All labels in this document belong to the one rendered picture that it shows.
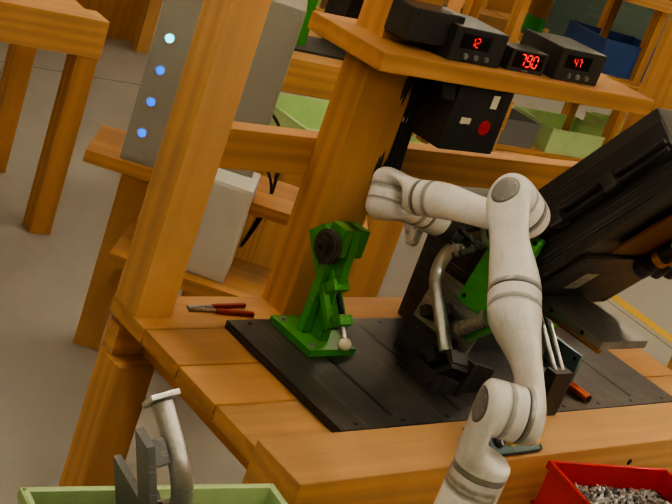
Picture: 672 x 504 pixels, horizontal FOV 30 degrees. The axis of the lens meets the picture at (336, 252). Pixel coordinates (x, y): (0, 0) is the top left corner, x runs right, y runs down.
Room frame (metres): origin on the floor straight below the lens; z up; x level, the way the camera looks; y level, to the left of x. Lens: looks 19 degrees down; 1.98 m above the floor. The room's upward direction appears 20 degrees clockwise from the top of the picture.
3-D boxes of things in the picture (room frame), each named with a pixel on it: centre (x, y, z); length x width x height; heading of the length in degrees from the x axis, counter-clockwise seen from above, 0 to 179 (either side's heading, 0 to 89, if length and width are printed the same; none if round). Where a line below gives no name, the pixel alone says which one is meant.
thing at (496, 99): (2.72, -0.15, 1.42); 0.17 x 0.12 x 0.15; 134
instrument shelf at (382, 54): (2.83, -0.19, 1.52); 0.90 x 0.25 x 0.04; 134
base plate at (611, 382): (2.65, -0.37, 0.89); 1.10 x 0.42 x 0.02; 134
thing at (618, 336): (2.63, -0.50, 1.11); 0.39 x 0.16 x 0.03; 44
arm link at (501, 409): (1.82, -0.34, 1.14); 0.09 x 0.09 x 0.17; 14
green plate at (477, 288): (2.55, -0.36, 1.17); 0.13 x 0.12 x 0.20; 134
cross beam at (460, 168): (2.91, -0.12, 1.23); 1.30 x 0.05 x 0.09; 134
